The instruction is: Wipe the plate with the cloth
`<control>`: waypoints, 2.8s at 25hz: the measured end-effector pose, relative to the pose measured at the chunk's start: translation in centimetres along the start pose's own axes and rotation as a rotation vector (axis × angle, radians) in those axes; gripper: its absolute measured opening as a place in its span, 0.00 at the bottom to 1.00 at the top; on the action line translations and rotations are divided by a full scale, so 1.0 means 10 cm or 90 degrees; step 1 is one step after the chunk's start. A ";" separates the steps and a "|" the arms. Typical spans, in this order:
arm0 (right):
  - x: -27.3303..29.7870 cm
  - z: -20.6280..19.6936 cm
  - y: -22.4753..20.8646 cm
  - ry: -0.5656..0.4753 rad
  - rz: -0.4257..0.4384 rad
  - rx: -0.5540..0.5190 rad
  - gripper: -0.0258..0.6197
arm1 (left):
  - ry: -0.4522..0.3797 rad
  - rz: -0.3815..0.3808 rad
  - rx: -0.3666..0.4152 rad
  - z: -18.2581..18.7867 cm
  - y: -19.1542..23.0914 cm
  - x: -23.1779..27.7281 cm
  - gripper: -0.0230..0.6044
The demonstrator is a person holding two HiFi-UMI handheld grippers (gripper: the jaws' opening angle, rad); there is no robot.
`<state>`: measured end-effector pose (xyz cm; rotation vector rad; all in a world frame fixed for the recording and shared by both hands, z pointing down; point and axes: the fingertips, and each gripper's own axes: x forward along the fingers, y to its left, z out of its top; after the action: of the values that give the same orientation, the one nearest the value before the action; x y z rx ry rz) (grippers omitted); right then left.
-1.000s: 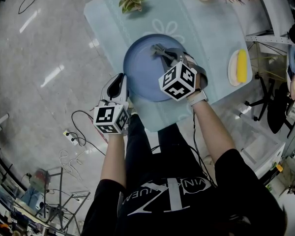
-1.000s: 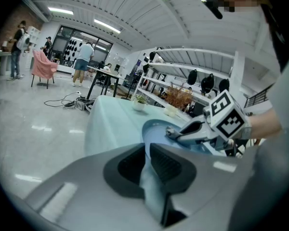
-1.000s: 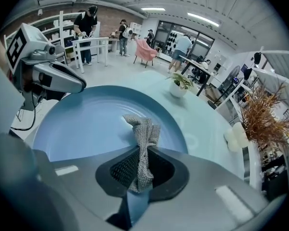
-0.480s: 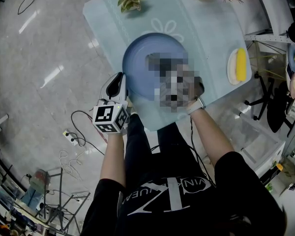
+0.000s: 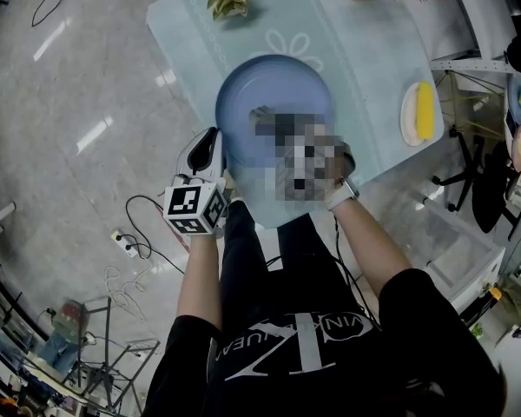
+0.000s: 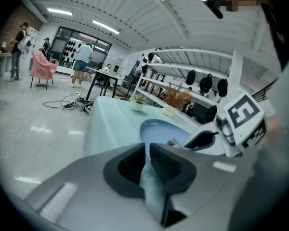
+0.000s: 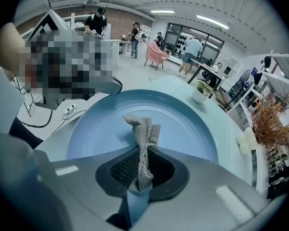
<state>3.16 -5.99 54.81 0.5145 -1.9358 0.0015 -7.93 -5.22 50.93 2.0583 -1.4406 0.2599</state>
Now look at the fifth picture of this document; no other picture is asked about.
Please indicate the pale blue plate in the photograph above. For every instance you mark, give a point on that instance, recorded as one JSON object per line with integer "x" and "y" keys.
{"x": 513, "y": 98}

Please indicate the person's left forearm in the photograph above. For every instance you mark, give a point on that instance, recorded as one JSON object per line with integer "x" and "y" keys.
{"x": 197, "y": 280}

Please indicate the folding side table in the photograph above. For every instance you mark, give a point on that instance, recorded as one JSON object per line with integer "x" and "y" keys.
{"x": 473, "y": 98}

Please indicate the white power strip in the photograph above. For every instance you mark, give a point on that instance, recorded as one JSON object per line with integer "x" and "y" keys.
{"x": 124, "y": 243}

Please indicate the light blue tablecloth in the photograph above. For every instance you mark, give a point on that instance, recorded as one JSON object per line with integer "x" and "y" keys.
{"x": 364, "y": 50}

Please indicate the white desk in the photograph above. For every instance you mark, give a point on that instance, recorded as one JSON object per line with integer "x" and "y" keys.
{"x": 464, "y": 259}

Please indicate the person's black printed T-shirt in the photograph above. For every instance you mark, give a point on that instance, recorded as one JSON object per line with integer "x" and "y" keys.
{"x": 312, "y": 372}

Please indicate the yellow toy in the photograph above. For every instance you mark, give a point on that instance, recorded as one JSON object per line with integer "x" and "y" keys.
{"x": 495, "y": 293}

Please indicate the person's black trousers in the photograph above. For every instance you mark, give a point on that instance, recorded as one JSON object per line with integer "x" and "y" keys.
{"x": 243, "y": 267}

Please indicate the person's right forearm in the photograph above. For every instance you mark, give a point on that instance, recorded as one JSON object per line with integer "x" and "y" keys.
{"x": 373, "y": 254}

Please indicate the yellow corn cob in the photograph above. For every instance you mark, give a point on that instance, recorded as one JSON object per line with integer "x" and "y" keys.
{"x": 424, "y": 111}

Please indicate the grey metal folding frame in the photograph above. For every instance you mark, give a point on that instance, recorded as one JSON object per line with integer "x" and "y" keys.
{"x": 108, "y": 359}

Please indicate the blue round plate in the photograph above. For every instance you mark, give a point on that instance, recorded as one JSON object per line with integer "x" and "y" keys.
{"x": 278, "y": 85}

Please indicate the small pale pink plate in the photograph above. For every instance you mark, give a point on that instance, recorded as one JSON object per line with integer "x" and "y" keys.
{"x": 409, "y": 120}

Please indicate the black office chair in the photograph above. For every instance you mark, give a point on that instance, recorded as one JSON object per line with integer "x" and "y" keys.
{"x": 486, "y": 189}

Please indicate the white wrist watch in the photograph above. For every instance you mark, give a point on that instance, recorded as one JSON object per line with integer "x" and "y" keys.
{"x": 343, "y": 194}

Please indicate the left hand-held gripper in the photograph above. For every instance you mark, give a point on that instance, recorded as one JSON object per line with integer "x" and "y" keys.
{"x": 191, "y": 202}

